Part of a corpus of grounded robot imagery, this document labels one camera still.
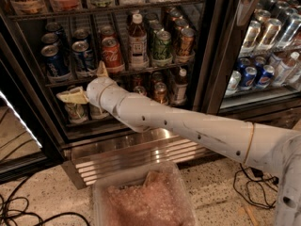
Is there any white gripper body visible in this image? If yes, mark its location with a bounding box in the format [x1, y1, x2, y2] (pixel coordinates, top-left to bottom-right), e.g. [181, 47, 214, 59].
[87, 76, 126, 113]

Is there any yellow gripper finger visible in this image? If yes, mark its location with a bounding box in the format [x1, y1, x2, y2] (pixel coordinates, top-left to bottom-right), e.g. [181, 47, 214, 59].
[96, 61, 108, 77]
[56, 87, 88, 105]

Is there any blue pepsi can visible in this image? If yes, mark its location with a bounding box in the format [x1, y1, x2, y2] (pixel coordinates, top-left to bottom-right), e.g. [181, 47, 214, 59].
[71, 40, 97, 77]

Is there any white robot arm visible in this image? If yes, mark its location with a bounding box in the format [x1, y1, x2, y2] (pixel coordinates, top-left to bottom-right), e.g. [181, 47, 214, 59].
[56, 63, 301, 226]

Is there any bottom left silver can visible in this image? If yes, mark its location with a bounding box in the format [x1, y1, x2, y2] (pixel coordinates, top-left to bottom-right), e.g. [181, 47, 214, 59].
[65, 103, 88, 124]

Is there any silver can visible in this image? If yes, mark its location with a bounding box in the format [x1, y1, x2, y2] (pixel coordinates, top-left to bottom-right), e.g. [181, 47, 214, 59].
[89, 105, 108, 120]
[65, 103, 88, 124]

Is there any red coca-cola can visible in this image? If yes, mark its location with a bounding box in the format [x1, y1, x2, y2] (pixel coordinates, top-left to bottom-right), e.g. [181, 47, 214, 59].
[102, 37, 124, 73]

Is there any left front pepsi can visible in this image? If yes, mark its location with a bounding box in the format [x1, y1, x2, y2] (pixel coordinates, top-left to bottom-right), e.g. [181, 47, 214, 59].
[40, 45, 71, 83]

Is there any bottom red coke can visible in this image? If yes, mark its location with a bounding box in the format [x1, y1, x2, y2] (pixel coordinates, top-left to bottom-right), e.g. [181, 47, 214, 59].
[134, 86, 147, 96]

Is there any red coke can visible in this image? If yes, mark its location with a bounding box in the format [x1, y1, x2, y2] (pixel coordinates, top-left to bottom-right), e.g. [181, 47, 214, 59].
[134, 86, 147, 96]
[100, 25, 118, 40]

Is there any rear red coke can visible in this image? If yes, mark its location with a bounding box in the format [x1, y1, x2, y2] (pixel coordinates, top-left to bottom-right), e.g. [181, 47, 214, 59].
[100, 25, 118, 40]

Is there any second row pepsi can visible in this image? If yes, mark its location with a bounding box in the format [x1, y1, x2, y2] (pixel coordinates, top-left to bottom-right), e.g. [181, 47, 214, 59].
[72, 28, 91, 44]

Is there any bottom orange can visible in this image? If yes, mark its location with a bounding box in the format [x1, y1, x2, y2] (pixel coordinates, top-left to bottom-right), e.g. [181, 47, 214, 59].
[153, 82, 168, 105]

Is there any green front soda can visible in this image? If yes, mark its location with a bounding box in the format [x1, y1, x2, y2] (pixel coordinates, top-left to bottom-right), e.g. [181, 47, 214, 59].
[152, 31, 172, 67]

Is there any orange front soda can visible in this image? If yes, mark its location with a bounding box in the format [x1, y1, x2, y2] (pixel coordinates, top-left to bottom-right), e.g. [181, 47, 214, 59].
[175, 27, 196, 62]

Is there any stainless steel fridge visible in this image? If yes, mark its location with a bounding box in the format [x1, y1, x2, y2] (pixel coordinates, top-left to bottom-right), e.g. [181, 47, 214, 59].
[0, 0, 301, 190]

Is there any glass fridge door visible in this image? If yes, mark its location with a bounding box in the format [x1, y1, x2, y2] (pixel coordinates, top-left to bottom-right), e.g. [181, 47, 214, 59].
[194, 0, 301, 128]

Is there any iced tea bottle white cap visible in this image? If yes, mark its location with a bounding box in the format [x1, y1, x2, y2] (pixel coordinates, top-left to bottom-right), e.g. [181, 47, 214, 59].
[128, 13, 148, 70]

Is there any bottom small tea bottle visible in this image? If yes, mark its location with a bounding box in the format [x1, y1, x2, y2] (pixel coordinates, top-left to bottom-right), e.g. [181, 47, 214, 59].
[171, 69, 188, 104]

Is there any clear plastic bin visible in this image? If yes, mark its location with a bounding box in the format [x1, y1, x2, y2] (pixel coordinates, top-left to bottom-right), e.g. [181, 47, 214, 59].
[93, 162, 198, 226]

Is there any black floor cable left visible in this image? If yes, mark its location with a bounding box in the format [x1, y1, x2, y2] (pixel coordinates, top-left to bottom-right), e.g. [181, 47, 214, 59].
[0, 176, 91, 226]

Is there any black power adapter cable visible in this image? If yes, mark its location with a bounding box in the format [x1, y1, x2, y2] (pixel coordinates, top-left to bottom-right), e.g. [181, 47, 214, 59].
[232, 163, 280, 211]

